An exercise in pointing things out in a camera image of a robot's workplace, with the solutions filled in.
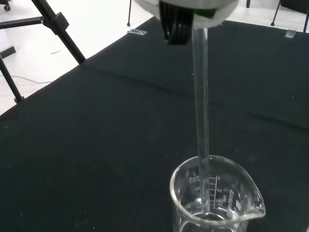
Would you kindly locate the thick black tripod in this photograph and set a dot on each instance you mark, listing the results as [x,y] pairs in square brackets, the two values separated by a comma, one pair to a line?
[60,24]

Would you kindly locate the clear plastic cloth clip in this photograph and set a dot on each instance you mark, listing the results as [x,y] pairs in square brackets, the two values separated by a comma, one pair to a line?
[290,33]
[138,32]

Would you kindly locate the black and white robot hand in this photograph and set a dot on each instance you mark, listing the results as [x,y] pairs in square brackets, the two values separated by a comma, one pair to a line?
[176,14]

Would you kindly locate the black bench cloth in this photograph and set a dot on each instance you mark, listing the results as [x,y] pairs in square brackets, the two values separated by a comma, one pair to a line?
[96,145]

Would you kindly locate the clear glass beaker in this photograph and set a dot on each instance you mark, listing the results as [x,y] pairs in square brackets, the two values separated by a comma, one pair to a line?
[241,193]

